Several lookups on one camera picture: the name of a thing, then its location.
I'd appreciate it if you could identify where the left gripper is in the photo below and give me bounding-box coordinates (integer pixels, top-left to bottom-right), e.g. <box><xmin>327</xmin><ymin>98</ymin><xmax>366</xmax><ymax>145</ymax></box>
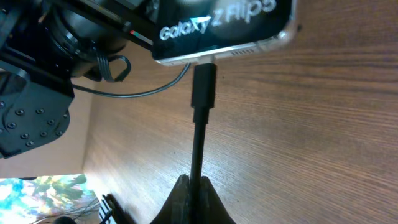
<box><xmin>1</xmin><ymin>1</ymin><xmax>159</xmax><ymax>90</ymax></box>

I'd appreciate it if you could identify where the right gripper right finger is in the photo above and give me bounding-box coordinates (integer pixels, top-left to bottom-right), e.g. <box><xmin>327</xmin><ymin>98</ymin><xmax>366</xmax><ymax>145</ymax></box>
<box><xmin>198</xmin><ymin>176</ymin><xmax>236</xmax><ymax>224</ymax></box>

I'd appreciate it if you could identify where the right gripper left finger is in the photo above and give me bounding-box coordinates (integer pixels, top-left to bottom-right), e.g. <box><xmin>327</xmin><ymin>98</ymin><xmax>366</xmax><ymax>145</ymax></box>
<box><xmin>150</xmin><ymin>174</ymin><xmax>190</xmax><ymax>224</ymax></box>

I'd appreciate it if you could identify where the black Galaxy flip phone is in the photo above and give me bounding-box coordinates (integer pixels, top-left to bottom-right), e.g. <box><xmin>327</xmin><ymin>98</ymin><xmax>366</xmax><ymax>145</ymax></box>
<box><xmin>152</xmin><ymin>0</ymin><xmax>299</xmax><ymax>66</ymax></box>

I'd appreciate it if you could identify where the black USB charging cable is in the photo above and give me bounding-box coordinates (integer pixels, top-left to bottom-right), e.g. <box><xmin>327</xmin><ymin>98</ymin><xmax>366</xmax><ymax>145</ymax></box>
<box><xmin>188</xmin><ymin>63</ymin><xmax>218</xmax><ymax>224</ymax></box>

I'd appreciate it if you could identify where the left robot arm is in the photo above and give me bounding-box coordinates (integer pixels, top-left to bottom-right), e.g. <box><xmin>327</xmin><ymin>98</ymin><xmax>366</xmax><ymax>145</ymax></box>
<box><xmin>1</xmin><ymin>0</ymin><xmax>159</xmax><ymax>159</ymax></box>

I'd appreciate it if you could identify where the colourful picture in background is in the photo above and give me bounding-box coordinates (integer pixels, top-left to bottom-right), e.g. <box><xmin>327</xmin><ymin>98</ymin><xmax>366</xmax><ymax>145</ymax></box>
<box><xmin>1</xmin><ymin>174</ymin><xmax>100</xmax><ymax>224</ymax></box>

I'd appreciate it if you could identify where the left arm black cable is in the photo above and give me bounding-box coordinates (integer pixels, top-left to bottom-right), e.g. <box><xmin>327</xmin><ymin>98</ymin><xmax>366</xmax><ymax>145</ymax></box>
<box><xmin>70</xmin><ymin>54</ymin><xmax>191</xmax><ymax>99</ymax></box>

